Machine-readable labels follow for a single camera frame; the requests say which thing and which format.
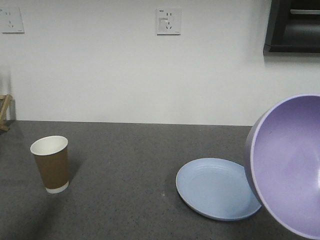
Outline white wall socket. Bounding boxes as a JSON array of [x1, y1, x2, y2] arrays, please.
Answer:
[[156, 7, 182, 35], [0, 7, 25, 34]]

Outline white wall socket centre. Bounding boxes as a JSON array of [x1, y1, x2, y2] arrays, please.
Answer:
[[156, 7, 182, 35]]

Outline black wall cabinet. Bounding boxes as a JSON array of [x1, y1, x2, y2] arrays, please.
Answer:
[[263, 0, 320, 54]]

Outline purple plastic bowl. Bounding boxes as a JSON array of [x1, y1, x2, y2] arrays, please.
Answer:
[[244, 93, 320, 240]]

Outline light blue plastic plate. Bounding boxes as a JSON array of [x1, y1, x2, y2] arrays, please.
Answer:
[[175, 158, 262, 221]]

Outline brown paper cup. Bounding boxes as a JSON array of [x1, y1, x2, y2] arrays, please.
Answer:
[[30, 135, 70, 194]]

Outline white wall socket left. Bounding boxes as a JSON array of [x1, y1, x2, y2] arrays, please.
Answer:
[[0, 7, 25, 34]]

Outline wooden rack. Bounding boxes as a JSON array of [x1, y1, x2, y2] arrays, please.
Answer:
[[0, 94, 12, 132]]

